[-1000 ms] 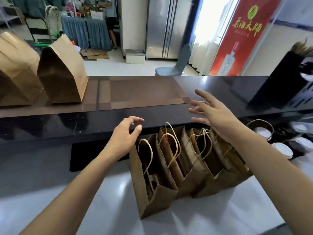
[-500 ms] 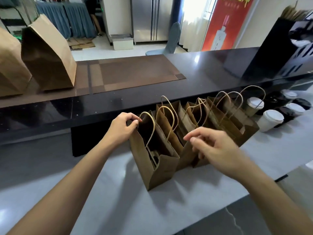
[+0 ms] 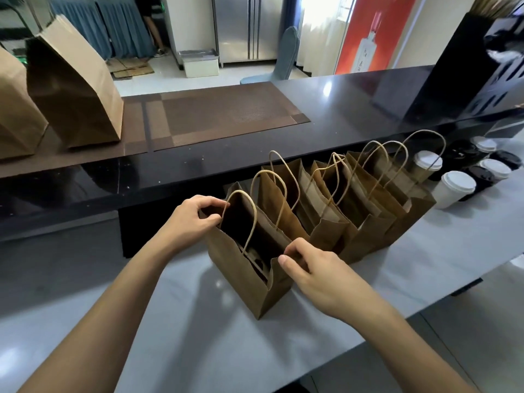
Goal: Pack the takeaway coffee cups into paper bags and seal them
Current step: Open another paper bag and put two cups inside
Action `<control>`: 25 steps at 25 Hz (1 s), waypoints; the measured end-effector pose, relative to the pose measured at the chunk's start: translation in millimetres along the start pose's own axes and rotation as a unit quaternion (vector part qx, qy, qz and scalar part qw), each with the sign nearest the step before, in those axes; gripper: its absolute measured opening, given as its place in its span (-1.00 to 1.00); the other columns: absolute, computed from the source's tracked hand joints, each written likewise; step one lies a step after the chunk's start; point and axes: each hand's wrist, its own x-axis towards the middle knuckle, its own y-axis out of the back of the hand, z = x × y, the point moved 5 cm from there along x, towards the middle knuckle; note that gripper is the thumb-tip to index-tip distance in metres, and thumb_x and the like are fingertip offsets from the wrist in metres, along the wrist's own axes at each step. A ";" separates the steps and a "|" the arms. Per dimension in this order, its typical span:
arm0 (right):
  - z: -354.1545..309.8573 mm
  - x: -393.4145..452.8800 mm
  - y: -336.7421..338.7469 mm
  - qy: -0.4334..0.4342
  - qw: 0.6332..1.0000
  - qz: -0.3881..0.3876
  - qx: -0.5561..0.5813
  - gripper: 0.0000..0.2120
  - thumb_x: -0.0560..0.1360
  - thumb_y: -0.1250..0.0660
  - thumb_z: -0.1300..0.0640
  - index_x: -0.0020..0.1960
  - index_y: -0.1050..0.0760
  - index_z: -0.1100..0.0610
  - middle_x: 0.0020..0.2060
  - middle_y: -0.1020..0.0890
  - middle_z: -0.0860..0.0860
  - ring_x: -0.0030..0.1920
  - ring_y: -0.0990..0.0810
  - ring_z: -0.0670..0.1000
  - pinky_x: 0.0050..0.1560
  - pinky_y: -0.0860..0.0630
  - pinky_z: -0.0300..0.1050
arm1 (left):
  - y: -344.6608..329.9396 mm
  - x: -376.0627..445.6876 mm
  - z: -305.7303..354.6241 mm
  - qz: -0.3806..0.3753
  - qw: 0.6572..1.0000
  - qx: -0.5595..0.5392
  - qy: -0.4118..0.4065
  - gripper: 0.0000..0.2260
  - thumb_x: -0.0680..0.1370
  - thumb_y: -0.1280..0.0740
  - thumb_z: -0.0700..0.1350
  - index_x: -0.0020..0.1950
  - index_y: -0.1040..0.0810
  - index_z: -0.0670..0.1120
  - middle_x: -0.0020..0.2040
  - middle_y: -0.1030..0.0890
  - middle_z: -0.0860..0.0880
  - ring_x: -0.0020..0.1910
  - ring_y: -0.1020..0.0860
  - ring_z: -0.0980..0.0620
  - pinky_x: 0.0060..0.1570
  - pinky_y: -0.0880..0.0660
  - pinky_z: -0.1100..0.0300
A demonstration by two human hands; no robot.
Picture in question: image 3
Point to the person's right hand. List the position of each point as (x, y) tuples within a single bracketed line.
[(332, 282)]

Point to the person's left hand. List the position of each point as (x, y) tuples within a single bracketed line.
[(192, 223)]

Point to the group of lidded coffee cups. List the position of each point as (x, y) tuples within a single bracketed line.
[(454, 188)]

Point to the person's right forearm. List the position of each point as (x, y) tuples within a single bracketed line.
[(409, 352)]

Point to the person's left forearm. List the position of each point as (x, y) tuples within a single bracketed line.
[(98, 331)]

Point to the white box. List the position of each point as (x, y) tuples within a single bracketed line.
[(201, 64)]

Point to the blue plastic chair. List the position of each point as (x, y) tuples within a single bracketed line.
[(282, 53)]

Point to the stainless steel refrigerator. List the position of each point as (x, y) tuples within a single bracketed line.
[(246, 28)]

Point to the blue skirted table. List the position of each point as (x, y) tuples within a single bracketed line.
[(98, 24)]

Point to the blue window curtain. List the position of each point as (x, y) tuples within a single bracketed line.
[(289, 16)]

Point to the white window curtain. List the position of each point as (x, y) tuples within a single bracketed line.
[(323, 32)]

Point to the black acrylic organizer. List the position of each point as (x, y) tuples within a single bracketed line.
[(458, 77)]

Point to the red banner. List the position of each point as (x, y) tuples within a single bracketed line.
[(381, 32)]

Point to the black trolley cart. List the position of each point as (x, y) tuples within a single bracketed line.
[(12, 28)]

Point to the bundle of brown wrapped sticks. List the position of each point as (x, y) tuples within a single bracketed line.
[(491, 5)]

